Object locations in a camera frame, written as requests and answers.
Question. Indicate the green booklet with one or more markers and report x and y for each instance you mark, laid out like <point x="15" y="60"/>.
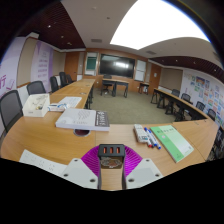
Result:
<point x="171" y="142"/>

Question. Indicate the red marker pen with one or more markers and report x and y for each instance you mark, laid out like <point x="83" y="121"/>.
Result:
<point x="149" y="142"/>

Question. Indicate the dark presenter desk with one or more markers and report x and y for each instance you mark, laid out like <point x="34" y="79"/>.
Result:
<point x="120" y="81"/>

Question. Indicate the white paper sheet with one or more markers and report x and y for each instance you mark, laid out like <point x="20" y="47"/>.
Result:
<point x="70" y="101"/>

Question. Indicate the dark grey charger block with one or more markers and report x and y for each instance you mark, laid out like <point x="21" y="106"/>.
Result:
<point x="111" y="155"/>

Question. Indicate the small dark side table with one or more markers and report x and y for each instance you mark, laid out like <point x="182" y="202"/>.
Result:
<point x="144" y="84"/>

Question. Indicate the brown wooden door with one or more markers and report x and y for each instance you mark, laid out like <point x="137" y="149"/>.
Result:
<point x="155" y="78"/>
<point x="71" y="65"/>

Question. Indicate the group of black office chairs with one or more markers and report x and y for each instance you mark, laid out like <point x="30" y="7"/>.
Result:
<point x="61" y="80"/>

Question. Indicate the black desk chair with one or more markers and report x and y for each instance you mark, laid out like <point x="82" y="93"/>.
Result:
<point x="106" y="85"/>

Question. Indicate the long wooden conference table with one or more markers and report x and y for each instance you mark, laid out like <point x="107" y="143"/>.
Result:
<point x="180" y="102"/>

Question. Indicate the round silver table grommet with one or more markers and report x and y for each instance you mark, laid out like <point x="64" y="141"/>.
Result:
<point x="81" y="133"/>

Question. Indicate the group of colourful wall posters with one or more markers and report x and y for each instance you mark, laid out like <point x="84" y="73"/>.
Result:
<point x="206" y="93"/>

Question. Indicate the blue marker pen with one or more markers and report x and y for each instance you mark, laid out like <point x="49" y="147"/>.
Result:
<point x="153" y="138"/>

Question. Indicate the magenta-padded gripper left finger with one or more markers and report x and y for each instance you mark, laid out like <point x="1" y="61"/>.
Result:
<point x="80" y="171"/>

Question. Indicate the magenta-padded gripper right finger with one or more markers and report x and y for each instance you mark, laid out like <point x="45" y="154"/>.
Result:
<point x="143" y="171"/>

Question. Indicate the open white cardboard box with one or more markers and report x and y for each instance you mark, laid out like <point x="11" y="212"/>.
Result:
<point x="33" y="110"/>

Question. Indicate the large black wall screen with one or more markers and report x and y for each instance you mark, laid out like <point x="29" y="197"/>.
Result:
<point x="116" y="65"/>

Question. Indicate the green wall board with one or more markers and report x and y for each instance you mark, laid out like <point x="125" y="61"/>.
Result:
<point x="91" y="63"/>

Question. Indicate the black mesh office chair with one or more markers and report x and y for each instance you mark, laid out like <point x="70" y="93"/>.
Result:
<point x="35" y="87"/>
<point x="10" y="106"/>

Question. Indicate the white book with dark spine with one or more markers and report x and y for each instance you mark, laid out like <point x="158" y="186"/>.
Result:
<point x="76" y="119"/>

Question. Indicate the white wall board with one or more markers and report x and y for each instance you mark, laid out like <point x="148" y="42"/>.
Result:
<point x="140" y="70"/>

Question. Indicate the large ceiling light panel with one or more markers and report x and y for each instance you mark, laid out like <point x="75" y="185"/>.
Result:
<point x="156" y="23"/>

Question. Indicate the row of black chairs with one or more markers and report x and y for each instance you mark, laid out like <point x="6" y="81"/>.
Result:
<point x="200" y="105"/>

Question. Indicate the small blue and white box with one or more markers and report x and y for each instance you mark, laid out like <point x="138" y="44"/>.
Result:
<point x="56" y="107"/>

